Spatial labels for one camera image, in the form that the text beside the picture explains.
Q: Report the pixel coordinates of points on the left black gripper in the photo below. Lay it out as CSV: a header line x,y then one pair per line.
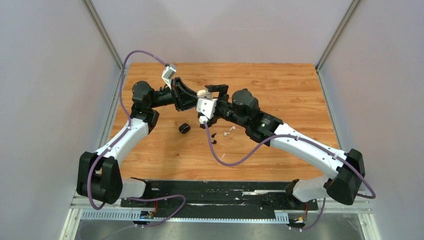
x,y
183,98

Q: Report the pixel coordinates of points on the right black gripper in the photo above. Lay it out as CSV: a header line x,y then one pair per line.
x,y
223,90

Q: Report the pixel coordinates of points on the white earbud charging case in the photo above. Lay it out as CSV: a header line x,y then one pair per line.
x,y
204,94

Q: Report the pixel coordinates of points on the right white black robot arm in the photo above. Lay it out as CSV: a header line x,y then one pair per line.
x,y
343,172

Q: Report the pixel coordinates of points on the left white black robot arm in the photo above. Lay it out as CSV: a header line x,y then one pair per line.
x,y
99,177

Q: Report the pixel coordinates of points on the black earbud charging case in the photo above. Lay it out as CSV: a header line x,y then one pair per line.
x,y
184,128

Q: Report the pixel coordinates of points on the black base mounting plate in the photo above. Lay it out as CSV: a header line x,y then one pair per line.
x,y
220,199

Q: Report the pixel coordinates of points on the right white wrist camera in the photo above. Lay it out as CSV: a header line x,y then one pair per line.
x,y
206,108

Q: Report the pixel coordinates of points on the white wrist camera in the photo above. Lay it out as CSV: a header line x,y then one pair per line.
x,y
168,73
206,108

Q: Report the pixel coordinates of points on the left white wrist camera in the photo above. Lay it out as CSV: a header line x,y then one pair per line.
x,y
168,73

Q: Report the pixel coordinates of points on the left aluminium frame post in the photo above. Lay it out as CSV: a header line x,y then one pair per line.
x,y
97,21

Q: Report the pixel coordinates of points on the aluminium frame post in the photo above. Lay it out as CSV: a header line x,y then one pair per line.
x,y
97,21
351,10

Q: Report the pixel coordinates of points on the right aluminium frame post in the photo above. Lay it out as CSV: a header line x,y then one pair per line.
x,y
351,10

